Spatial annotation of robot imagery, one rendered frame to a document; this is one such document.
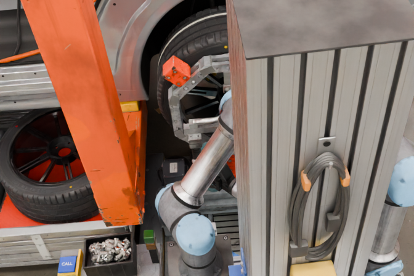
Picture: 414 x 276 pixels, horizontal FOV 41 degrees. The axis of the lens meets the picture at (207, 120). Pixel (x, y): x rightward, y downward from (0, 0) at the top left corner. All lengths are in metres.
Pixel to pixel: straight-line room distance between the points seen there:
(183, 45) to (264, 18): 1.45
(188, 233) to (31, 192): 1.12
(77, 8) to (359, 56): 1.01
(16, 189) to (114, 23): 0.92
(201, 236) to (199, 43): 0.80
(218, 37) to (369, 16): 1.39
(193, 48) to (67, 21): 0.68
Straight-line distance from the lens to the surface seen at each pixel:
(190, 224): 1.74
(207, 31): 2.20
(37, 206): 2.71
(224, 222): 2.91
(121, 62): 2.40
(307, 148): 0.89
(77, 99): 1.84
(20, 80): 2.58
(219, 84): 2.32
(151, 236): 2.19
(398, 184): 1.37
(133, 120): 2.57
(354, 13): 0.81
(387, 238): 1.61
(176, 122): 2.33
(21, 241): 2.74
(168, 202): 1.80
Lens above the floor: 2.50
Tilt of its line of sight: 46 degrees down
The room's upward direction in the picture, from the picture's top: 6 degrees counter-clockwise
